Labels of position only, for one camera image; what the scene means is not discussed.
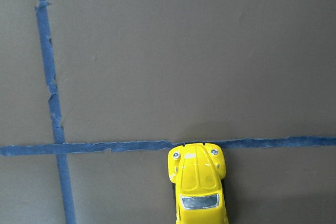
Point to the yellow beetle toy car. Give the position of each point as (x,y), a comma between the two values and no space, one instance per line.
(197,172)

